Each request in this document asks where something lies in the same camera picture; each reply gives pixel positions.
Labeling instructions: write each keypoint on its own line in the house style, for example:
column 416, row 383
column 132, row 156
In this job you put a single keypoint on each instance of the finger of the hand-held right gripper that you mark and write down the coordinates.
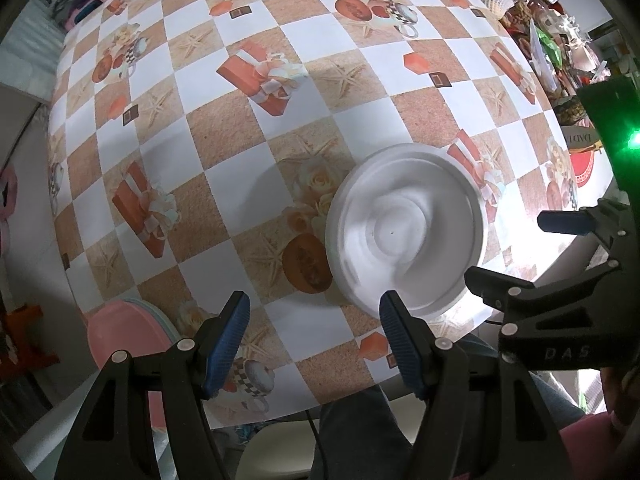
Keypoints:
column 562, row 221
column 495, row 285

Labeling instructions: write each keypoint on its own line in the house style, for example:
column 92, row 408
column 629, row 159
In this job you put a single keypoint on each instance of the beige plastic stool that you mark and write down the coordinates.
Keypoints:
column 275, row 452

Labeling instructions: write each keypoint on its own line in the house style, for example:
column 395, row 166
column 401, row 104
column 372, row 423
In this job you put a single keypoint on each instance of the checkered printed tablecloth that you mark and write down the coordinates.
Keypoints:
column 210, row 135

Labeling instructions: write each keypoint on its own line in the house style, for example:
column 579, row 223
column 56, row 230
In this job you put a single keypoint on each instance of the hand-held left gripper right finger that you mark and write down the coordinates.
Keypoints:
column 400, row 345

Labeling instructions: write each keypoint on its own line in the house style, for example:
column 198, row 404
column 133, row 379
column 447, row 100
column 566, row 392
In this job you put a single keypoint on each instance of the pink square plate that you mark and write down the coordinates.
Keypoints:
column 125, row 330

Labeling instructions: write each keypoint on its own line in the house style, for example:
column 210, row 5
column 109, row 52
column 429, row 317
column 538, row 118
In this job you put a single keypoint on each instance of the white seashell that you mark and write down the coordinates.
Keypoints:
column 501, row 4

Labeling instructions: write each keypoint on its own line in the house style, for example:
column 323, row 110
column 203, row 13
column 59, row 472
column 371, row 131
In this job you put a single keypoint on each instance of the red round tray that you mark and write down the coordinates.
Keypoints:
column 582, row 167

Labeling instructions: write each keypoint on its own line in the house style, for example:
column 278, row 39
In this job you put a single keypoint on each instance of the white foam bowl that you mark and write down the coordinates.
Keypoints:
column 400, row 240
column 331, row 240

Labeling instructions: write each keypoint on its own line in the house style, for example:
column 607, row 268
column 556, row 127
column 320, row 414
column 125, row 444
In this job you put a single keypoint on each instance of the green snack packet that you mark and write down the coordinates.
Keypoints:
column 545, row 40

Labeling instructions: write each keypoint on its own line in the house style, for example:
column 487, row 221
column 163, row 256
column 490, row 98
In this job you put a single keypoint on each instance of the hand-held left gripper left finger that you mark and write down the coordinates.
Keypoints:
column 227, row 350

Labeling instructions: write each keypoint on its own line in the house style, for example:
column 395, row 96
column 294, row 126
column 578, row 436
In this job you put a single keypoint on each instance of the white label card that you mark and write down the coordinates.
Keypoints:
column 580, row 140

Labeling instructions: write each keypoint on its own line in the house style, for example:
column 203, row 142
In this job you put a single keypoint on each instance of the person's right hand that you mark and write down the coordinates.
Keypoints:
column 622, row 395

